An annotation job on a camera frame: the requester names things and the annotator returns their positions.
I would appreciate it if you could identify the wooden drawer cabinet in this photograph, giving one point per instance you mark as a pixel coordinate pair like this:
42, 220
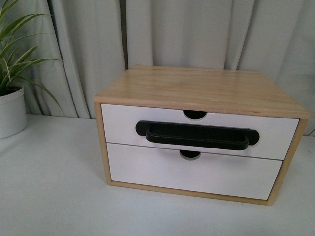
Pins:
197, 92

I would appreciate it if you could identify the white drawer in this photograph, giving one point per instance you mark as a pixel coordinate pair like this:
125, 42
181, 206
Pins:
210, 173
275, 134

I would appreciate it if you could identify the green spider plant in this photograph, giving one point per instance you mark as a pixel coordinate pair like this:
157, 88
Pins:
30, 57

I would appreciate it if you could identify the grey curtain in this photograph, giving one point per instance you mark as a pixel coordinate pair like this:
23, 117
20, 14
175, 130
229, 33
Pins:
90, 43

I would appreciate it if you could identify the black drawer handle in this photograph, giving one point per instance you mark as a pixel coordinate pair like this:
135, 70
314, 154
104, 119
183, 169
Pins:
204, 136

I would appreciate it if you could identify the white plant pot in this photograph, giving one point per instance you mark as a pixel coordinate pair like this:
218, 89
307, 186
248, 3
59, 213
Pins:
13, 117

